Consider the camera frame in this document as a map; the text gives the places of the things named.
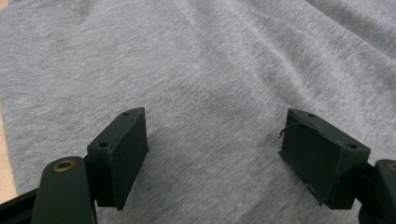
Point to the grey sweatpants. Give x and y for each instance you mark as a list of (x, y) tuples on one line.
[(199, 62)]

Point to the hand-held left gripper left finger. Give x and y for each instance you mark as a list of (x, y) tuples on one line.
[(121, 155)]

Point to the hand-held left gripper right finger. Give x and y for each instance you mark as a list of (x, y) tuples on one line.
[(320, 161)]

